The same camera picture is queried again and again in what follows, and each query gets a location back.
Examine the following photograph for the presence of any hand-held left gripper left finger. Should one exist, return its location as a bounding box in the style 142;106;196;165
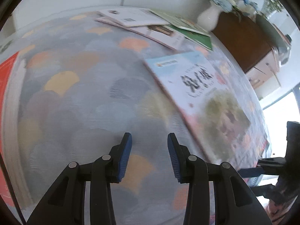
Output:
27;132;133;225

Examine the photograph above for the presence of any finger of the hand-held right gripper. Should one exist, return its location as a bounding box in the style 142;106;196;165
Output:
239;157;286;178
252;184;280;197

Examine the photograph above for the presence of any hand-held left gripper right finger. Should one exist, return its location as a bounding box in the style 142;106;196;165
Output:
167;132;273;225

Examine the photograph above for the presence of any pink book garden picture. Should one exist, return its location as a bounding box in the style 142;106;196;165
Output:
142;51;269;164

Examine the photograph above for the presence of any stack of sorted books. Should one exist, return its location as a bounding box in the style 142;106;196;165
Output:
0;52;34;215

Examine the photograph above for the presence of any white book with swordsman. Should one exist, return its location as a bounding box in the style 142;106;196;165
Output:
94;16;188;51

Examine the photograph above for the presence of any light green picture book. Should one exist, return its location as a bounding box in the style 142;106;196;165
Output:
148;9;211;37

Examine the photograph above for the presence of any red softcover book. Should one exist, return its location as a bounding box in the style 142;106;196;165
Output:
0;52;20;208

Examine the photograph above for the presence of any white appliance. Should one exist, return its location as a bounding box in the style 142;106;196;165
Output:
278;34;294;65

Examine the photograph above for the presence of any brown wooden cabinet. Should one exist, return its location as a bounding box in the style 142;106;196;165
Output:
210;11;282;91

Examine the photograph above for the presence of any potted green plant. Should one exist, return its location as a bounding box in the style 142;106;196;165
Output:
255;0;286;50

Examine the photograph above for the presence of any white ceramic vase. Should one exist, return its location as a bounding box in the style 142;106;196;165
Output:
196;3;222;32

